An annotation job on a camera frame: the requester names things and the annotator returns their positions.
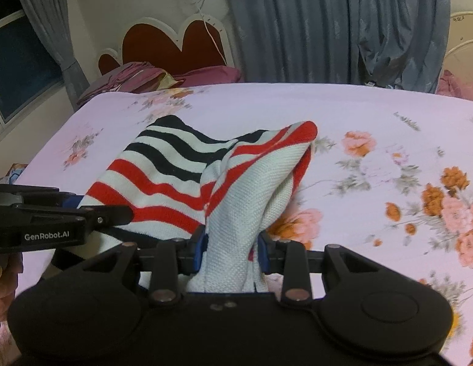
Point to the red heart-shaped headboard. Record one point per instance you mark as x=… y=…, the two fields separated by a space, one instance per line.
x=201 y=41

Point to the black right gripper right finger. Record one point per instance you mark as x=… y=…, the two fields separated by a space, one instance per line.
x=271 y=254

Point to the grey window curtain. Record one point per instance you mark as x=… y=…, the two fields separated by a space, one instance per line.
x=49 y=19

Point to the grey blue curtain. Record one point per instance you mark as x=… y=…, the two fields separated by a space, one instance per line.
x=397 y=44

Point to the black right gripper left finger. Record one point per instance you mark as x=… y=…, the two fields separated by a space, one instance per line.
x=190 y=252

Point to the pink pillow on far bed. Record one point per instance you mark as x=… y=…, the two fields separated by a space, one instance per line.
x=452 y=86

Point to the person's left hand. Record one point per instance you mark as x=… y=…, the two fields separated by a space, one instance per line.
x=11 y=266

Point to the dark window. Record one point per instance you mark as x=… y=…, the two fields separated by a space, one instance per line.
x=26 y=68

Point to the red white black striped sweater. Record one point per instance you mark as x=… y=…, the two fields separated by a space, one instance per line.
x=176 y=180

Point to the pink floral bed sheet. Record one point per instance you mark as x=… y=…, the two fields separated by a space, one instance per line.
x=379 y=239

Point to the maroon pillow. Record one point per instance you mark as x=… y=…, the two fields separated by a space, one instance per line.
x=220 y=74

